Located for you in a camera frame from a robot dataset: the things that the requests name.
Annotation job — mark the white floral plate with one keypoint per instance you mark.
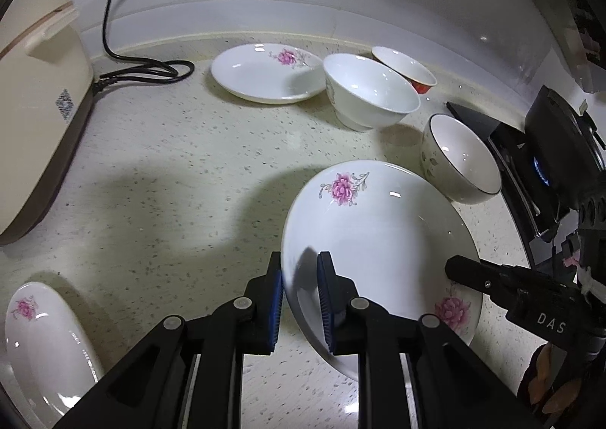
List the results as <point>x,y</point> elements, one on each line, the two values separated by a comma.
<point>388,244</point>
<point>47,353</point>
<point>260,74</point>

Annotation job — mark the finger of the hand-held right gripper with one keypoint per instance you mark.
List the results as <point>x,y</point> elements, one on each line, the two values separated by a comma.
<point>478,275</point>

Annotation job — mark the red and white bowl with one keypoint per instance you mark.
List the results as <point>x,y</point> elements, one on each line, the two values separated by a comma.
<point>407,67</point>

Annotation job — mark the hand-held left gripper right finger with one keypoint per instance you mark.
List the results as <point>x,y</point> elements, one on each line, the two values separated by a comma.
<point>325,306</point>

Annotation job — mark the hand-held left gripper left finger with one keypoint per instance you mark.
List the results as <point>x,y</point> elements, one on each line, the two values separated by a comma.
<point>276,310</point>

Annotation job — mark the black gas stove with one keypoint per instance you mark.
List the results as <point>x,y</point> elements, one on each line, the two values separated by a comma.
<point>473,119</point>

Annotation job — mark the black pot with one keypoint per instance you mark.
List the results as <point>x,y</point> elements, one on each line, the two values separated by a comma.
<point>563,140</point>

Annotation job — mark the large white bowl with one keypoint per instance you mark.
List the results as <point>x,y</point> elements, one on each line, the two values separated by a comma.
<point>369,88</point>

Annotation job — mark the white bowl with dark rim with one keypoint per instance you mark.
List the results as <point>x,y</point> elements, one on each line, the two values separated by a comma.
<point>464,164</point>

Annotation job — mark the cream rice cooker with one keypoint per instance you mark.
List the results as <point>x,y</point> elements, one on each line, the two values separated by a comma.
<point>33,126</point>

